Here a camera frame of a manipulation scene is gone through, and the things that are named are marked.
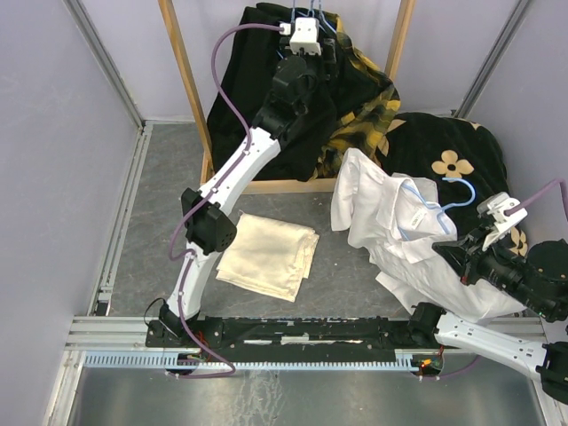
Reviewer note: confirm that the black hanging shirt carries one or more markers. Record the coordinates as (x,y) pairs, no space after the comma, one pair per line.
(254,92)

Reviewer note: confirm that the cream folded cloth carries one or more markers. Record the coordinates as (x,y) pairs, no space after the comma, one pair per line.
(269,257)

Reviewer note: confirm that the wooden clothes rack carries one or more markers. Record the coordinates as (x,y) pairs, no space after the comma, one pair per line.
(220,129)

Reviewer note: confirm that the blue wire hanger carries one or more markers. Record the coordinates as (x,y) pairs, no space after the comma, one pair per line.
(441,210)

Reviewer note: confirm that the black floral blanket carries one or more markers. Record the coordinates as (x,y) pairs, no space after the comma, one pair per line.
(424,145)

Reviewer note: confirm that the yellow plaid shirt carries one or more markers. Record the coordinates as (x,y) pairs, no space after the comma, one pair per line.
(366,102)

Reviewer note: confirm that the blue hanger in plaid shirt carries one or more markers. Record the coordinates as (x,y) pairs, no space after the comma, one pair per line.
(315,11)

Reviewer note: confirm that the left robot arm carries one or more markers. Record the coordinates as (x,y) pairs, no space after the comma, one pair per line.
(206,225)

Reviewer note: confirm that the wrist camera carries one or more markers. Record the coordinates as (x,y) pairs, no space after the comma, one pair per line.
(305,37)
(501,212)

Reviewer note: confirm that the white shirt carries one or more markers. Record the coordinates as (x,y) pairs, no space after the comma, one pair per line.
(398,232)

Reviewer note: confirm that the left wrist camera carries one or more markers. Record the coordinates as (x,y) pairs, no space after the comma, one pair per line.
(305,37)

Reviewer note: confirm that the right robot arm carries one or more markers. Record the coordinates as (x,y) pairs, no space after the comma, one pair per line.
(494,281)

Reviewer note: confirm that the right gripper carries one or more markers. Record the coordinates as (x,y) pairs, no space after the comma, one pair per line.
(464,255)

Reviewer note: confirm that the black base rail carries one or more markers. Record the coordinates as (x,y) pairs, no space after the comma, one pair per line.
(327,340)

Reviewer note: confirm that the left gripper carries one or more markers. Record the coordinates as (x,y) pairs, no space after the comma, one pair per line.
(330,69)

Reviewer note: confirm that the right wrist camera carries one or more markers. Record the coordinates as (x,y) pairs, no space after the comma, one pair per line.
(501,212)

